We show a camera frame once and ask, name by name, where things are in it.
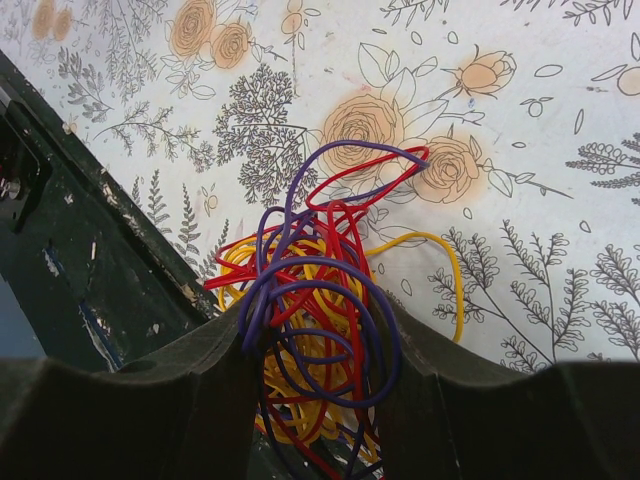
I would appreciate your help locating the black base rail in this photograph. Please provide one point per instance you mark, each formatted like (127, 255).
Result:
(97, 281)

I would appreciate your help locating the floral patterned table mat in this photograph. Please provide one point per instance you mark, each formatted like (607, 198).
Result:
(508, 128)

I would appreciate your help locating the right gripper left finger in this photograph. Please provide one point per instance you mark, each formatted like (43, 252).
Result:
(185, 411)

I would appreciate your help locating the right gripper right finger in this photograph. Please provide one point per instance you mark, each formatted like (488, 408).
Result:
(455, 415)

